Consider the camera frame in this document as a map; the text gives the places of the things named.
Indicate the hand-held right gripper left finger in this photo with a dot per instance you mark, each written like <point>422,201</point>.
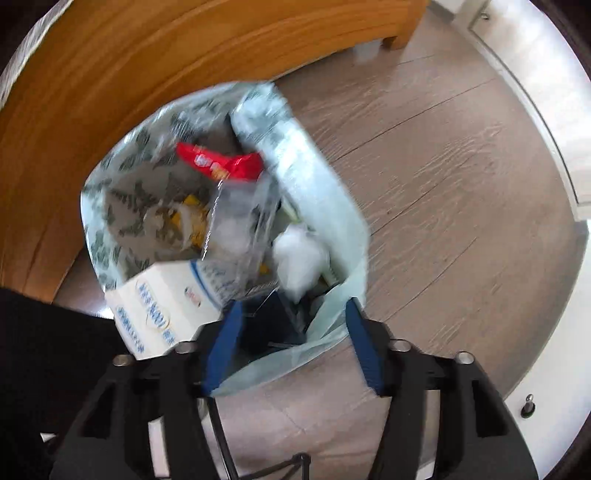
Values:
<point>226,346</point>

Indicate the person's right leg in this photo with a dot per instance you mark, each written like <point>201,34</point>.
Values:
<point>46,360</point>

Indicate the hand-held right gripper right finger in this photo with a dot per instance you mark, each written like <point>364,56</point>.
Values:
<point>364,350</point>

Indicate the wooden bed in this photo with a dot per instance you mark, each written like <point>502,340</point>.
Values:
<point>138,69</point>

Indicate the yellow wrapper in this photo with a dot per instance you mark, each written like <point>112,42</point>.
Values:
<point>184,221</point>

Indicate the door stopper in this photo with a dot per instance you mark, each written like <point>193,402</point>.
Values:
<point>528,406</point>

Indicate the beige door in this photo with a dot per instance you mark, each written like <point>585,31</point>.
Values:
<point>554,115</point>

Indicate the black packet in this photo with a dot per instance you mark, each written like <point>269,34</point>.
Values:
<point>268,327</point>

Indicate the trash bin with patterned liner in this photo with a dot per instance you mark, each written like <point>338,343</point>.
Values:
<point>332,198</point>

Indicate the clear plastic wrap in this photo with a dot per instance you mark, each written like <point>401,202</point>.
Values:
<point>240,217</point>

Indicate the white blue milk carton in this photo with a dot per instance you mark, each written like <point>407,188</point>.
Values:
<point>157,300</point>

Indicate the red snack wrapper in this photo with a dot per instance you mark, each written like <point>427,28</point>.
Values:
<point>231,166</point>

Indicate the white crumpled tissue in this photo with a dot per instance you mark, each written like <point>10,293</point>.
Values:
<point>298,258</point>

